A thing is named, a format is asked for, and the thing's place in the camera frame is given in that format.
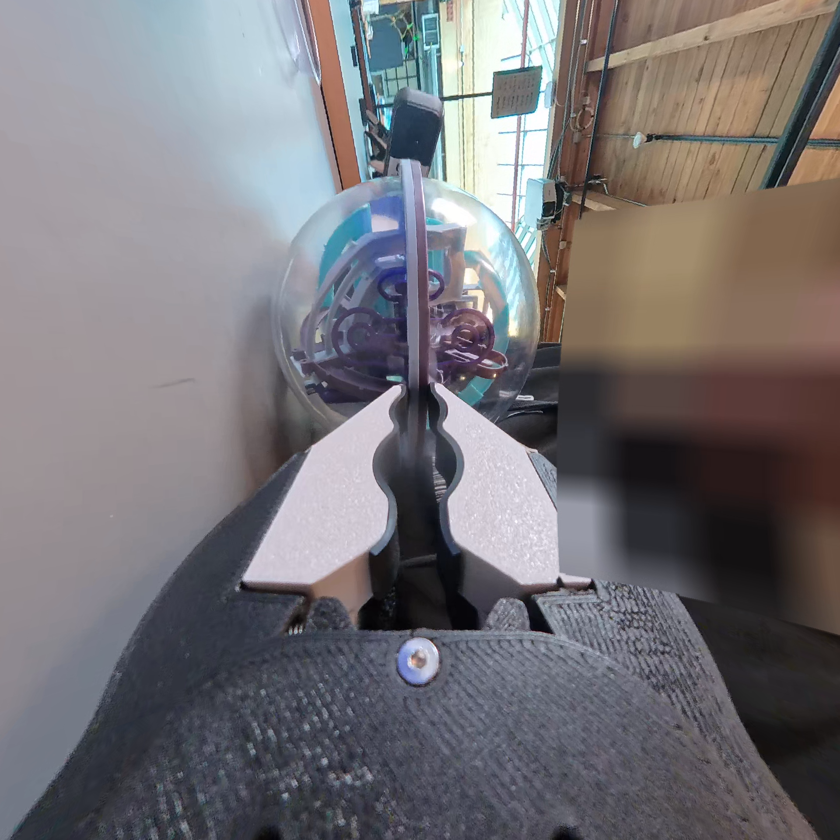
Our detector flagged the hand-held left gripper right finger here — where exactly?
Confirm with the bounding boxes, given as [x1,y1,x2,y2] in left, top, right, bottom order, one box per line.
[433,384,592,627]

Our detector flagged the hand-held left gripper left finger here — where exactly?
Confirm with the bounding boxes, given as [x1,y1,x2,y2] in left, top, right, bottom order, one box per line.
[241,384,403,624]

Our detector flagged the clear maze ball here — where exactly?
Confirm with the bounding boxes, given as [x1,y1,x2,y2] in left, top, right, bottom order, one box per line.
[271,157,540,427]

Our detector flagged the hanging dark sign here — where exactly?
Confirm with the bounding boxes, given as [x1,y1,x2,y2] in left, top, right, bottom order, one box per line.
[491,66,544,120]

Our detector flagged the black metal frame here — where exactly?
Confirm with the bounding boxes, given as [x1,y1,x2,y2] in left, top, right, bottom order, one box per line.
[764,0,840,191]

